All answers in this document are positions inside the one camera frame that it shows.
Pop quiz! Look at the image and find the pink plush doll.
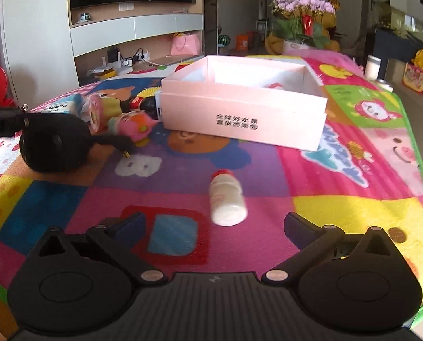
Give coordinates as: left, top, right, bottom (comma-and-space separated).
108, 110, 158, 143

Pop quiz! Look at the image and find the blue white tissue pack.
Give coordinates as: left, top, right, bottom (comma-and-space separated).
33, 93, 84, 116

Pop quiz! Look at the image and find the red black music box toy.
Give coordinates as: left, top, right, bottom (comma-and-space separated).
121, 96, 158, 119

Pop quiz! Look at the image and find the white yogurt drink bottle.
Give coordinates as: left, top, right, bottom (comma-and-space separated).
209, 169, 248, 227

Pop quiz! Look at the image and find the pink yellow round toy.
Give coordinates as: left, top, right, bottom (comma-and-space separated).
85, 94, 122, 133

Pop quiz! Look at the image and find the yellow box on shelf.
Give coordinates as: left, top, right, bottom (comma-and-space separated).
90, 68, 118, 80

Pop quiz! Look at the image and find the white power strip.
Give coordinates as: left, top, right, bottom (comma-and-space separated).
121, 52, 150, 67

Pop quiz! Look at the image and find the colourful cartoon play mat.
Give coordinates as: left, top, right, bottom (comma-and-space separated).
0, 57, 423, 336

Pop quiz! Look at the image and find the pink gift bag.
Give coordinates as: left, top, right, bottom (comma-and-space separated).
171, 33, 202, 55

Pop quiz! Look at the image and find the watermelon ball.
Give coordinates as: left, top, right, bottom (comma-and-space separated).
218, 34, 231, 48

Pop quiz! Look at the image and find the pink cardboard box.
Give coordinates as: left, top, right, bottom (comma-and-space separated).
160, 55, 328, 152

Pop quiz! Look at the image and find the orange shopping bag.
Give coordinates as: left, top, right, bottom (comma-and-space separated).
235, 33, 249, 51

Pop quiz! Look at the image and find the white cylinder humidifier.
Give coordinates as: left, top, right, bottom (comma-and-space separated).
364, 55, 382, 80

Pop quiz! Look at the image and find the red yellow gift bag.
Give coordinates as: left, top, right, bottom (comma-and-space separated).
403, 49, 423, 94

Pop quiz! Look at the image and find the pink orchid flower pot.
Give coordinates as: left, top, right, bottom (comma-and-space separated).
269, 0, 337, 54

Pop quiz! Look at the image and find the white tv wall cabinet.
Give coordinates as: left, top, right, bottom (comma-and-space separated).
0, 0, 204, 107

